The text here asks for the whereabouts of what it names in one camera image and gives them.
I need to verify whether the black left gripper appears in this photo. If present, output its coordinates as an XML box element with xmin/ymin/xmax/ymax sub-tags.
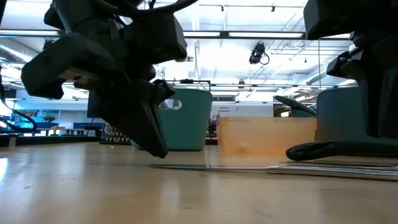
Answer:
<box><xmin>21</xmin><ymin>32</ymin><xmax>175</xmax><ymax>159</ymax></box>

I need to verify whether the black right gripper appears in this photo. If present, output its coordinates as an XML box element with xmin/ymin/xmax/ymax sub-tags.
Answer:
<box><xmin>326</xmin><ymin>27</ymin><xmax>398</xmax><ymax>139</ymax></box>

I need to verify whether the black ladle with white label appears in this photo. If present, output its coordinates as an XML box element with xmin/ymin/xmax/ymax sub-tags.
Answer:
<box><xmin>285</xmin><ymin>139</ymin><xmax>398</xmax><ymax>162</ymax></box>

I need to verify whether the silver knife blade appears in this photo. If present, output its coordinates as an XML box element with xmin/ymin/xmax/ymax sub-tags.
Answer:
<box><xmin>148</xmin><ymin>164</ymin><xmax>398</xmax><ymax>182</ymax></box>

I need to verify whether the blue-grey plastic bin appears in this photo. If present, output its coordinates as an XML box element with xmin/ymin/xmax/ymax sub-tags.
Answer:
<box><xmin>314</xmin><ymin>86</ymin><xmax>398</xmax><ymax>147</ymax></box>

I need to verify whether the teal plastic bin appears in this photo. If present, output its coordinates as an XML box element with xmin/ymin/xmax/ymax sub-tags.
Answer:
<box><xmin>130</xmin><ymin>88</ymin><xmax>213</xmax><ymax>152</ymax></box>

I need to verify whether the black monitor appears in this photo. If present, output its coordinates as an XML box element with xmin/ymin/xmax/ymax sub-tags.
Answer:
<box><xmin>86</xmin><ymin>90</ymin><xmax>100</xmax><ymax>119</ymax></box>

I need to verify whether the wooden bench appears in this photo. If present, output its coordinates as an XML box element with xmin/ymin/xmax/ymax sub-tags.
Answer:
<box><xmin>35</xmin><ymin>126</ymin><xmax>86</xmax><ymax>137</ymax></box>

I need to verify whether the white sign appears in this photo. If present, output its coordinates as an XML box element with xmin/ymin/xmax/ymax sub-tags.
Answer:
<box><xmin>212</xmin><ymin>102</ymin><xmax>274</xmax><ymax>118</ymax></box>

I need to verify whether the black crossbar with light strips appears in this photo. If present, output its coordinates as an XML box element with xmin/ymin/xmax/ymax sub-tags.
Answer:
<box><xmin>0</xmin><ymin>29</ymin><xmax>307</xmax><ymax>40</ymax></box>

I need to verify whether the blue shelf unit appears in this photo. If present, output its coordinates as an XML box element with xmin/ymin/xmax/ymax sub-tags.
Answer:
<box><xmin>11</xmin><ymin>108</ymin><xmax>60</xmax><ymax>129</ymax></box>

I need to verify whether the thin black metal frame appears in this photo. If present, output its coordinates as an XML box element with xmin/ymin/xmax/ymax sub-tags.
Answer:
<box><xmin>166</xmin><ymin>78</ymin><xmax>212</xmax><ymax>93</ymax></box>

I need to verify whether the steel box grater black handle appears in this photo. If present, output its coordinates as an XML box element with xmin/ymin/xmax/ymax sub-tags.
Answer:
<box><xmin>101</xmin><ymin>123</ymin><xmax>133</xmax><ymax>146</ymax></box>

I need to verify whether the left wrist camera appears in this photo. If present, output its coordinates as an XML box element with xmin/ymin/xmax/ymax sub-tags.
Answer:
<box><xmin>121</xmin><ymin>12</ymin><xmax>188</xmax><ymax>65</ymax></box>

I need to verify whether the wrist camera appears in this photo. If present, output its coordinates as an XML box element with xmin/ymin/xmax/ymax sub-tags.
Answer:
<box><xmin>121</xmin><ymin>12</ymin><xmax>188</xmax><ymax>65</ymax></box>
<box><xmin>303</xmin><ymin>0</ymin><xmax>355</xmax><ymax>40</ymax></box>

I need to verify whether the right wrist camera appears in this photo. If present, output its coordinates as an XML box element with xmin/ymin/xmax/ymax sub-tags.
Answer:
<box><xmin>303</xmin><ymin>0</ymin><xmax>355</xmax><ymax>40</ymax></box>

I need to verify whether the black ceiling camera with cable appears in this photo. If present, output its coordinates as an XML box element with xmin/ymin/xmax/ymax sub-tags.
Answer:
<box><xmin>248</xmin><ymin>42</ymin><xmax>271</xmax><ymax>65</ymax></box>

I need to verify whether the black looped cable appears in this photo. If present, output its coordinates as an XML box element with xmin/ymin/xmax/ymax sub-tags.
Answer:
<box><xmin>0</xmin><ymin>83</ymin><xmax>38</xmax><ymax>133</ymax></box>

